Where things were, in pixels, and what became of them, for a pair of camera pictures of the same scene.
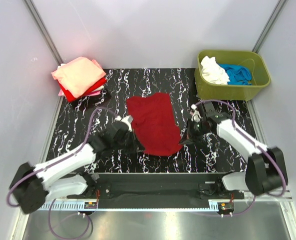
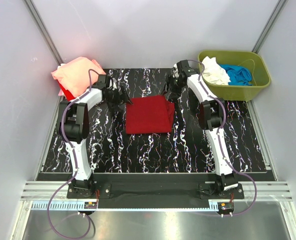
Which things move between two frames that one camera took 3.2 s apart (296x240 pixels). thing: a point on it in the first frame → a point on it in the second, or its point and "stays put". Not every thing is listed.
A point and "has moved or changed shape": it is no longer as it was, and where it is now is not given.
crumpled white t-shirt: (212, 72) stays put
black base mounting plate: (159, 190) stays put
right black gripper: (191, 138) → (175, 93)
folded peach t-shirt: (78, 75) stays put
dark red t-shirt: (154, 125) has moved or changed shape
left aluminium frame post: (44, 31) stays put
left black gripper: (135, 144) → (120, 99)
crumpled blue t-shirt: (238, 75) stays put
